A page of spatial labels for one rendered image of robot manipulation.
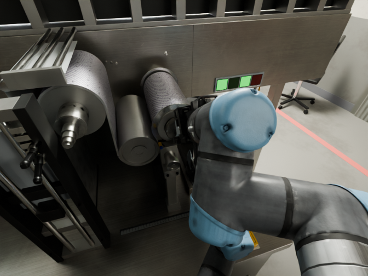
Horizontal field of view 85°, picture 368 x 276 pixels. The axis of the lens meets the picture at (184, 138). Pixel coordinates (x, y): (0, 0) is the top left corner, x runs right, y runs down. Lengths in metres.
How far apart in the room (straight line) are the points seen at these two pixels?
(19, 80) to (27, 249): 0.59
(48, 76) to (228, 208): 0.40
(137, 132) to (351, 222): 0.50
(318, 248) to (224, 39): 0.78
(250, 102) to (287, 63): 0.91
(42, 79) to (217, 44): 0.64
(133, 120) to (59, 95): 0.22
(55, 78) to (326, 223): 0.48
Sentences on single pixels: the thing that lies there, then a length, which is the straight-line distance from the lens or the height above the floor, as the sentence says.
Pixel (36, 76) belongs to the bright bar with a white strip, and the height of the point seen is 1.45.
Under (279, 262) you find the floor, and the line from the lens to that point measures 1.81.
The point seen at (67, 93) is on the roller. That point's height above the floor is 1.39.
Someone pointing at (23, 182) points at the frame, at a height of 1.25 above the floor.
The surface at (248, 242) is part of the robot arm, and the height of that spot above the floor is 1.14.
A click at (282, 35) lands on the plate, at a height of 1.37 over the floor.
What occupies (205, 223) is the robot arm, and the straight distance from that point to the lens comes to 0.26.
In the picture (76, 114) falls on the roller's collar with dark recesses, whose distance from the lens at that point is 0.49.
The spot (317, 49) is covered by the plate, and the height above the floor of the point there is 1.30.
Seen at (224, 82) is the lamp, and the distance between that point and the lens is 0.97.
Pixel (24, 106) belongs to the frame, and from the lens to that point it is 0.39.
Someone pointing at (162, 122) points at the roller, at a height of 1.28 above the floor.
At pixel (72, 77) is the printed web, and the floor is 1.41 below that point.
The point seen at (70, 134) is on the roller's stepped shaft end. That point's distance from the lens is 0.46.
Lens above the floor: 1.60
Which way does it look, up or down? 41 degrees down
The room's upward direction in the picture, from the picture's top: straight up
